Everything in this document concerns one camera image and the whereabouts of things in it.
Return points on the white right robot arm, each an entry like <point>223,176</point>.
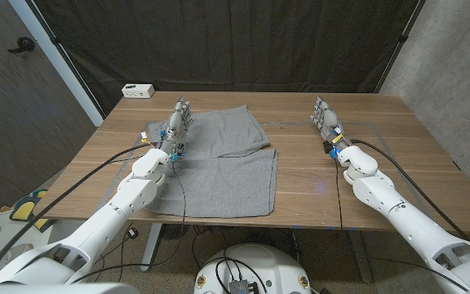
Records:
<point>406,220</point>

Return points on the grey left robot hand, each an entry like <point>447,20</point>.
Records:
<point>176,122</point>

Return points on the black backdrop curtain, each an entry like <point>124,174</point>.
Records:
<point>239,45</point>

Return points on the black backdrop stand pole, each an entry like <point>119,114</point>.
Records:
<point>54,41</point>
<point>402,38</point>

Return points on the white door frame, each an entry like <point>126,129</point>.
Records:
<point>68,77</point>

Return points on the yellow and black floor item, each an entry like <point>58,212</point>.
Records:
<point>25,210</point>

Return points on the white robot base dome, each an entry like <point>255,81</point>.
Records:
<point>267,265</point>

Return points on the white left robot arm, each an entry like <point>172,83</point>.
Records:
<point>108,216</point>

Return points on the black plug adapter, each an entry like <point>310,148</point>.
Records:
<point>132,233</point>

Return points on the dark wooden door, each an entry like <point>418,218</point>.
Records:
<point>14,102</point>

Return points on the grey fabric shorts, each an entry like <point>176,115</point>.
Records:
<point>227,179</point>

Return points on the white table leg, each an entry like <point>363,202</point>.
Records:
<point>151,249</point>

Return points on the dark grey table leg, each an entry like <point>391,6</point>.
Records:
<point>359,257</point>

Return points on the dark round floor fan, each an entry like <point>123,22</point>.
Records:
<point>174,230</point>

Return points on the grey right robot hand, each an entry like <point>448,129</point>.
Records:
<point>328,120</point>

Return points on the white power strip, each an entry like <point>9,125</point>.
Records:
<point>137,90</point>

